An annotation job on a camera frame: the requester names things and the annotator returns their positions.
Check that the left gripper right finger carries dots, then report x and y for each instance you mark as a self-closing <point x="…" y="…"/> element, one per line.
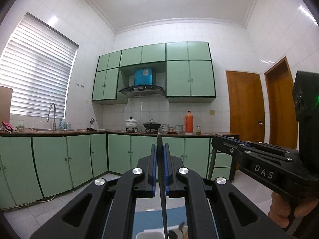
<point x="215" y="208"/>

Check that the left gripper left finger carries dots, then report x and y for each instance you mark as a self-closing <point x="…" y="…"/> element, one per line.
<point x="104" y="209"/>

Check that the large silver spoon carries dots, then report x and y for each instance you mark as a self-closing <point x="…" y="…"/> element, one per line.
<point x="172" y="234"/>

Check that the green lower kitchen cabinets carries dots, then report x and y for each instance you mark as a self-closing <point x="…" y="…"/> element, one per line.
<point x="36" y="166"/>

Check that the green kitchen cabinets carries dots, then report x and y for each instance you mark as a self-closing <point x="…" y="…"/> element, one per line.
<point x="183" y="69"/>
<point x="36" y="166"/>

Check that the green upper kitchen cabinets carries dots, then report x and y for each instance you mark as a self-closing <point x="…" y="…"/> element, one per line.
<point x="183" y="69"/>

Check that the person right hand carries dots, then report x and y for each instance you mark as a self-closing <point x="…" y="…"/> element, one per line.
<point x="280" y="209"/>

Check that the blue table cloth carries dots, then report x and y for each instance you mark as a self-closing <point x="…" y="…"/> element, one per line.
<point x="153" y="220"/>

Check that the wooden door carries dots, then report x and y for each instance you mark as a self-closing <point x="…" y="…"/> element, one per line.
<point x="283" y="124"/>
<point x="247" y="115"/>

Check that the white two-compartment utensil holder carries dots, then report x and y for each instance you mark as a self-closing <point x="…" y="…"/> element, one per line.
<point x="159" y="233"/>

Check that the glass jar on counter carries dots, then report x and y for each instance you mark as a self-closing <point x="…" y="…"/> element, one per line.
<point x="198" y="130"/>

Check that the orange thermos flask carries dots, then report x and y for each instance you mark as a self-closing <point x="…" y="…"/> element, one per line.
<point x="189" y="122"/>

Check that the black wok with lid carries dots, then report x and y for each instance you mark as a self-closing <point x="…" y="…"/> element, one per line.
<point x="151" y="126"/>

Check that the black range hood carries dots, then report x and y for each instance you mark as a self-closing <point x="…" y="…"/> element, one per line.
<point x="143" y="90"/>

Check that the pink cloth on counter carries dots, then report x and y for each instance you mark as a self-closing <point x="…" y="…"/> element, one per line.
<point x="7" y="127"/>

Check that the cardboard box with scale picture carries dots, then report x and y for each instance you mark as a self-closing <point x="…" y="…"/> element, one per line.
<point x="5" y="104"/>

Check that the white window blinds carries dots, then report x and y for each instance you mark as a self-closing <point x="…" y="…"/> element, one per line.
<point x="37" y="63"/>

